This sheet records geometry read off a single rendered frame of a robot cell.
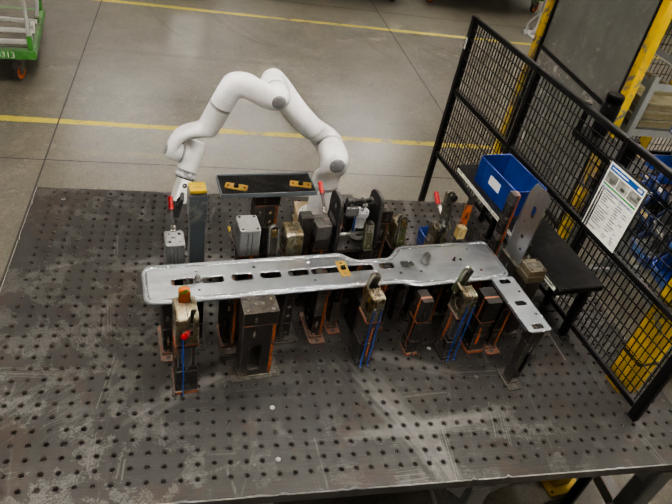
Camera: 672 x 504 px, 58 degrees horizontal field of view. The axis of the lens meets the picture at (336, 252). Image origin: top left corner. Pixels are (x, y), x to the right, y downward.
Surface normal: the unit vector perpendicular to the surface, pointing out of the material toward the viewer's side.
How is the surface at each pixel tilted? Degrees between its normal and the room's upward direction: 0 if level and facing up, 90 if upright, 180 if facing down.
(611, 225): 90
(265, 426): 0
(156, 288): 0
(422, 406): 0
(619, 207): 90
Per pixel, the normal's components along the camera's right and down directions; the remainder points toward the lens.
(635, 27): -0.97, 0.00
